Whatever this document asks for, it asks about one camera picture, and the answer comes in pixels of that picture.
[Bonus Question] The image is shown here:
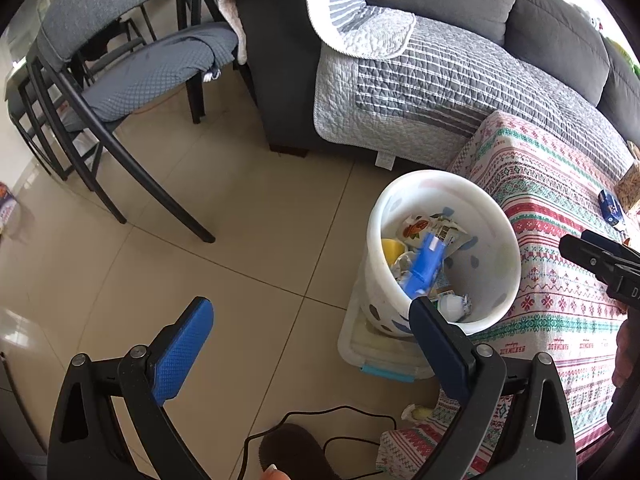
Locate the yellow green sponge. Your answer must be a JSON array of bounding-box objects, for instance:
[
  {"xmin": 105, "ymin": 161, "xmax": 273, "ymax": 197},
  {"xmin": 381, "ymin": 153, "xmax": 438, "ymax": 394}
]
[{"xmin": 381, "ymin": 238, "xmax": 407, "ymax": 266}]

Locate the white snack bag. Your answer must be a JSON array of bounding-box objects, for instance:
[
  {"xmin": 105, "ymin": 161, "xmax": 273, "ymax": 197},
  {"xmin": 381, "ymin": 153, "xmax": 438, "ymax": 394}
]
[{"xmin": 396, "ymin": 214, "xmax": 472, "ymax": 257}]

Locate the white patterned trash bin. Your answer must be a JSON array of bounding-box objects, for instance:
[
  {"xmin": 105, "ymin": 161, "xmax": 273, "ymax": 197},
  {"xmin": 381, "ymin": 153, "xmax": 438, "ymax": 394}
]
[{"xmin": 354, "ymin": 170, "xmax": 521, "ymax": 338}]

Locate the person's hand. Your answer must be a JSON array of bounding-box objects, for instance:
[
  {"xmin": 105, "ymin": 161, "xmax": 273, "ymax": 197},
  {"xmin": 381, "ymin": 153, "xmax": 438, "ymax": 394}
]
[{"xmin": 612, "ymin": 320, "xmax": 634, "ymax": 388}]

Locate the blue milk carton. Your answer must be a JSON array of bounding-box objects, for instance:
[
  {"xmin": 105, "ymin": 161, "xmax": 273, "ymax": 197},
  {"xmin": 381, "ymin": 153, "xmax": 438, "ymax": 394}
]
[{"xmin": 598, "ymin": 188, "xmax": 625, "ymax": 228}]

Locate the white yogurt bottle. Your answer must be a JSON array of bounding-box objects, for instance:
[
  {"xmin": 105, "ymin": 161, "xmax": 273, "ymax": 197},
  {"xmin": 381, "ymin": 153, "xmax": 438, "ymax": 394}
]
[{"xmin": 436, "ymin": 292, "xmax": 472, "ymax": 323}]

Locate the jar of nuts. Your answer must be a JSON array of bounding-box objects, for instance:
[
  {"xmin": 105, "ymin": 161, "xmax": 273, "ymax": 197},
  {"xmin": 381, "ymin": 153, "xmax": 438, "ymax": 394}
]
[{"xmin": 614, "ymin": 160, "xmax": 640, "ymax": 214}]

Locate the patterned red green tablecloth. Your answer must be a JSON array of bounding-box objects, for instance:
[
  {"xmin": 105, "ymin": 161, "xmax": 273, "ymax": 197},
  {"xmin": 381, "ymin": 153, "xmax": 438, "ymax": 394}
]
[{"xmin": 374, "ymin": 109, "xmax": 640, "ymax": 480}]

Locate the clear plastic storage box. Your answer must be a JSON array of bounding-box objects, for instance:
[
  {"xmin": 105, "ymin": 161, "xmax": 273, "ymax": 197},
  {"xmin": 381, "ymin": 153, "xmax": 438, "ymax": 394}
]
[{"xmin": 337, "ymin": 278, "xmax": 434, "ymax": 382}]

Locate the blue torn carton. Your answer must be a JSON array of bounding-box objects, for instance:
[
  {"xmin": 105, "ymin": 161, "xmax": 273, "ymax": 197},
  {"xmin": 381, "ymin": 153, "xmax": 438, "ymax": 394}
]
[{"xmin": 401, "ymin": 233, "xmax": 446, "ymax": 299}]

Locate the brown slipper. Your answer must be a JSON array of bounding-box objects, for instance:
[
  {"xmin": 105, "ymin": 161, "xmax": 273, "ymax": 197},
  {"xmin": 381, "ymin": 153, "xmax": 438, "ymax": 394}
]
[{"xmin": 258, "ymin": 424, "xmax": 340, "ymax": 480}]

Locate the green plush toy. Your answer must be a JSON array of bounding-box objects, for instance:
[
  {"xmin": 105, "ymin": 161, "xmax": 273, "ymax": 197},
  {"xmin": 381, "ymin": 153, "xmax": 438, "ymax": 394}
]
[{"xmin": 606, "ymin": 37, "xmax": 640, "ymax": 78}]

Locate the dark grey sofa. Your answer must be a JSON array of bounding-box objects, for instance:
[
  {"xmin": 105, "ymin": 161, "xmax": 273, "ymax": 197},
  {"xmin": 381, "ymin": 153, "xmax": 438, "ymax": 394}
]
[{"xmin": 234, "ymin": 0, "xmax": 640, "ymax": 158}]

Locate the grey striped quilted cover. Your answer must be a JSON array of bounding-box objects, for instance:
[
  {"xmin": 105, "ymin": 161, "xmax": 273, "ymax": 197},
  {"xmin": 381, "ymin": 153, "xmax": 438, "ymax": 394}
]
[{"xmin": 218, "ymin": 0, "xmax": 637, "ymax": 187}]

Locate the grey padded chair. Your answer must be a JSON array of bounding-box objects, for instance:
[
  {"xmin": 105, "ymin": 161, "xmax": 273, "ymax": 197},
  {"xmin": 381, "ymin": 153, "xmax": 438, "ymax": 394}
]
[{"xmin": 6, "ymin": 0, "xmax": 239, "ymax": 244}]

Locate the black cable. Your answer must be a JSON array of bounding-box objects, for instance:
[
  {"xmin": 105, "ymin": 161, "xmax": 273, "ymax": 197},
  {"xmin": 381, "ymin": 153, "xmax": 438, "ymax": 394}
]
[{"xmin": 234, "ymin": 405, "xmax": 399, "ymax": 480}]

